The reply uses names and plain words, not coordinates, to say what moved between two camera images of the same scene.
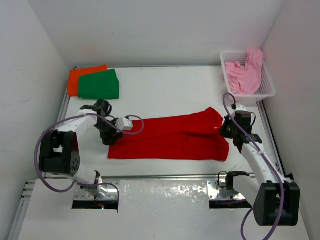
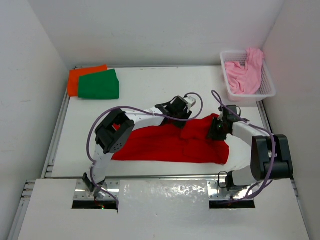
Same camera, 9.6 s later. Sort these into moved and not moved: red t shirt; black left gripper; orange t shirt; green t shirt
Moved: black left gripper
Not moved: orange t shirt; red t shirt; green t shirt
